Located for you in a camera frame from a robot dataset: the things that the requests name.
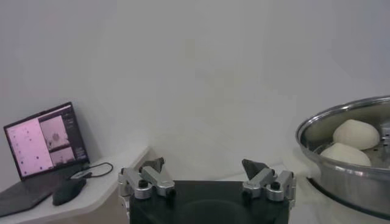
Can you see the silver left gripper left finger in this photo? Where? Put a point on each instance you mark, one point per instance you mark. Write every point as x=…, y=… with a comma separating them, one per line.
x=158, y=181

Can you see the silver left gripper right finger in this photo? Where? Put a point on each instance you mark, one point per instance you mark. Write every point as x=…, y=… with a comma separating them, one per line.
x=259, y=179

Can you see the white steamed baozi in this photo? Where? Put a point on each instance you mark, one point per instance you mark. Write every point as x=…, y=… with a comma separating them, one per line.
x=356, y=134
x=345, y=155

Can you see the stainless steel steamer basket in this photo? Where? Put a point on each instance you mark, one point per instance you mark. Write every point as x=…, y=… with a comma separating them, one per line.
x=341, y=185

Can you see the white rectangular work table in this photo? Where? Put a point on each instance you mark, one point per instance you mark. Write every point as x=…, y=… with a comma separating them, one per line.
x=231, y=176

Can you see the white side table with mouse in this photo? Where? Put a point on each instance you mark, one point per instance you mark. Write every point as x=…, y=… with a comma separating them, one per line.
x=103, y=185

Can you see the black computer mouse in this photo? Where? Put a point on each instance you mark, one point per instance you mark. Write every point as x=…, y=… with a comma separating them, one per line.
x=68, y=191

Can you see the black laptop with pink screen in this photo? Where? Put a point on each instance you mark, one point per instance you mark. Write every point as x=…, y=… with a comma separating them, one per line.
x=30, y=146

